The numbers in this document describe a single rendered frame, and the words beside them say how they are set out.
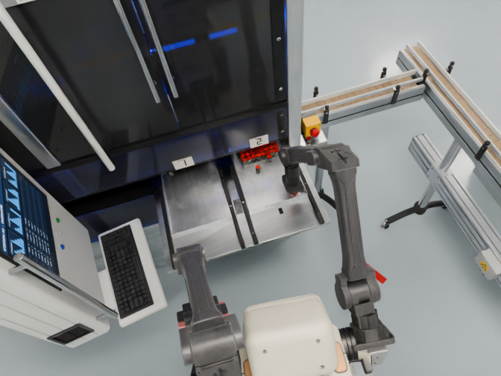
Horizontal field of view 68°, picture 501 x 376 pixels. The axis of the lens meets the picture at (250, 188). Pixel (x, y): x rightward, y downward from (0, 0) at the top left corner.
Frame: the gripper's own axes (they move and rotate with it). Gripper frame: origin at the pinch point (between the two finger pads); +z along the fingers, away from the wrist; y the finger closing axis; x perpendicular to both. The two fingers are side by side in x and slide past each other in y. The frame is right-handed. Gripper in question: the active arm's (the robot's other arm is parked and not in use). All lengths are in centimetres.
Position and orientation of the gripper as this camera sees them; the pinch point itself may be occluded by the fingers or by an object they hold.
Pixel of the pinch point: (294, 195)
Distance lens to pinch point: 160.2
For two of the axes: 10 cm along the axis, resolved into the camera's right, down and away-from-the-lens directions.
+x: -9.6, 2.8, -0.7
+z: 1.4, 6.5, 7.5
